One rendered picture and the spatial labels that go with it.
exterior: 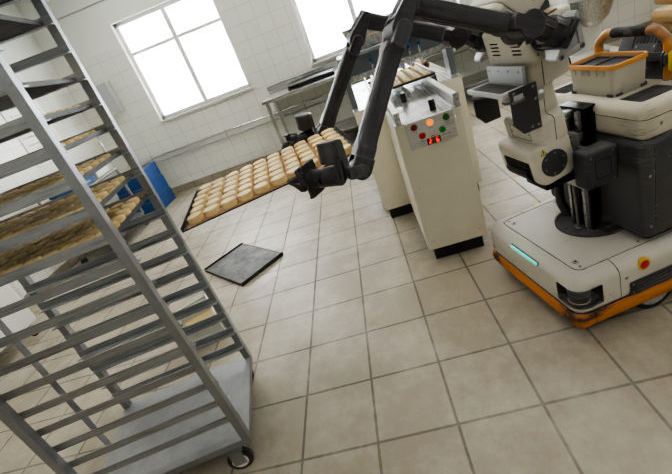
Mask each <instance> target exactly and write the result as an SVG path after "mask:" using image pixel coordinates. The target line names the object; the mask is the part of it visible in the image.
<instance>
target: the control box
mask: <svg viewBox="0 0 672 474"><path fill-rule="evenodd" d="M444 114H449V119H448V120H444V119H443V115H444ZM429 119H432V120H433V124H432V125H431V126H428V125H427V120H429ZM412 125H416V126H417V129H416V130H415V131H412V130H411V126H412ZM441 126H444V127H445V128H446V130H445V132H440V131H439V128H440V127H441ZM404 127H405V131H406V135H407V138H408V142H409V145H410V149H411V151H413V150H417V149H420V148H423V147H426V146H429V145H432V144H435V143H438V142H441V141H444V140H447V139H450V138H453V137H456V136H458V131H457V126H456V121H455V117H454V112H453V109H452V108H448V109H445V110H443V111H440V112H437V113H434V114H431V115H428V116H425V117H422V118H419V119H416V120H413V121H410V122H407V123H404ZM421 133H425V135H426V137H425V138H424V139H421V138H420V137H419V135H420V134H421ZM436 136H438V137H439V141H438V139H436ZM438 137H437V138H438ZM430 138H431V139H432V142H433V143H432V142H430V141H431V139H430ZM429 139H430V141H429ZM436 140H437V141H438V142H437V141H436ZM429 142H430V143H432V144H430V143H429Z"/></svg>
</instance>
